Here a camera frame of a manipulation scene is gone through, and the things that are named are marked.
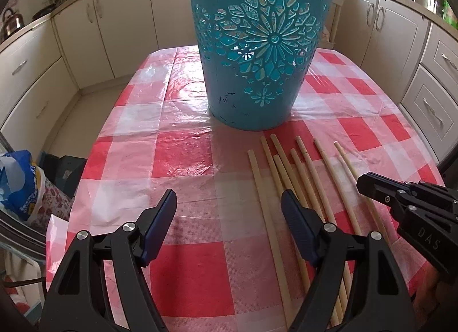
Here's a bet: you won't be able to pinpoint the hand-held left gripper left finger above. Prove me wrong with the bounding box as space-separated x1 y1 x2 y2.
40 189 177 332

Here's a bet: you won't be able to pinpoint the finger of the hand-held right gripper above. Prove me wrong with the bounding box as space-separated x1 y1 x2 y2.
357 172 416 208
396 181 458 219

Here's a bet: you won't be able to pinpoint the copper kettle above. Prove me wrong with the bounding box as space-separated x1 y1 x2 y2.
0 8 25 41

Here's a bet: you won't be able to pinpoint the dark box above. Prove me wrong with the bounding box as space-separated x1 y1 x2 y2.
39 153 88 197

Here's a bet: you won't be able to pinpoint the red white checked tablecloth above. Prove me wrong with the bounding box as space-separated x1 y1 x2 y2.
46 46 448 332

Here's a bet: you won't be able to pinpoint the teal floral cutout bucket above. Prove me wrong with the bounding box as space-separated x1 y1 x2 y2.
183 0 340 131

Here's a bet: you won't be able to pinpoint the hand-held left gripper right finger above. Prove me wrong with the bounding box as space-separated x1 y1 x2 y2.
281 189 417 332

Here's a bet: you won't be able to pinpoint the cream cabinets with drawers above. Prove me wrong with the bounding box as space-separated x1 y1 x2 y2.
336 0 458 161

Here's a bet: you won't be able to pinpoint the white trolley shelf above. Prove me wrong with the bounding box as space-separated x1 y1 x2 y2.
324 0 345 51

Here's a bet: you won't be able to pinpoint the blue white plastic bag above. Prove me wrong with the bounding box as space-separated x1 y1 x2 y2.
0 151 40 222

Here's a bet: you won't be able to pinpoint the group of wooden chopsticks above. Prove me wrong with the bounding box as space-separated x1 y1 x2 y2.
247 133 390 329

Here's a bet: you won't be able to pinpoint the floral bag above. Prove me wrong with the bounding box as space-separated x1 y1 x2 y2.
31 175 73 233

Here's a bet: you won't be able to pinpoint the cream kitchen cabinets with counter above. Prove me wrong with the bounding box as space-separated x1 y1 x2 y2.
0 0 201 132

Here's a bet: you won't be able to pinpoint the person's right hand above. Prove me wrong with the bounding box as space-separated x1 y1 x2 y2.
412 268 458 332

